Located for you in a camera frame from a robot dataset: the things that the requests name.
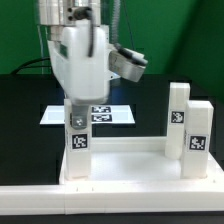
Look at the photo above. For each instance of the fiducial marker sheet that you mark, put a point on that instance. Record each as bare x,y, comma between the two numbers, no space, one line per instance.
104,114

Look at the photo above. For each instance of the white L-shaped obstacle fence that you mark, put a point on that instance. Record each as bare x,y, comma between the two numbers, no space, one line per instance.
117,197

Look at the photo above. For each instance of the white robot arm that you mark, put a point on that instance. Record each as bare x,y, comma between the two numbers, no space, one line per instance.
55,15

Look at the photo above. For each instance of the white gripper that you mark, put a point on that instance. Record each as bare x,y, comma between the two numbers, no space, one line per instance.
84,79

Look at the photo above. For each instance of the white desk top tray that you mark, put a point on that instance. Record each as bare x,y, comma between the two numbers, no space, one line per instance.
138,159

